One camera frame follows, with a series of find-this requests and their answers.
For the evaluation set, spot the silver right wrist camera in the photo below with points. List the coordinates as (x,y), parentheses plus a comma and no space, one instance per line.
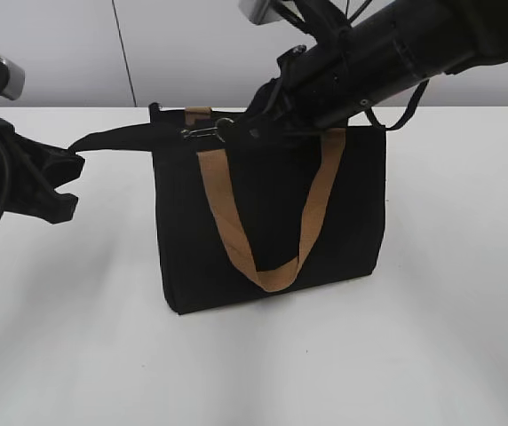
(258,12)

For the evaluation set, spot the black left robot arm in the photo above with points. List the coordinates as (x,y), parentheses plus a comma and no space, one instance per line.
(31,172)

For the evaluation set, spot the tan front bag handle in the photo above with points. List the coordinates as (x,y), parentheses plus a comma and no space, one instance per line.
(218,188)

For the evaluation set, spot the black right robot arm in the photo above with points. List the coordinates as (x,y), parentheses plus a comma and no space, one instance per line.
(356,64)

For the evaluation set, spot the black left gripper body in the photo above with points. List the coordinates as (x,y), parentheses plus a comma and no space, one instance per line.
(31,190)

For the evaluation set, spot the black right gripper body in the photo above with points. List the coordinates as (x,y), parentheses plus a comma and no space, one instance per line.
(272,115)

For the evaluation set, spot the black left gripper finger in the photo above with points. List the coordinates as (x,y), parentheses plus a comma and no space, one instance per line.
(57,165)
(55,208)

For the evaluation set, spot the black canvas tote bag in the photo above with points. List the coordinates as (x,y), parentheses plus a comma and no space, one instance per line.
(270,189)

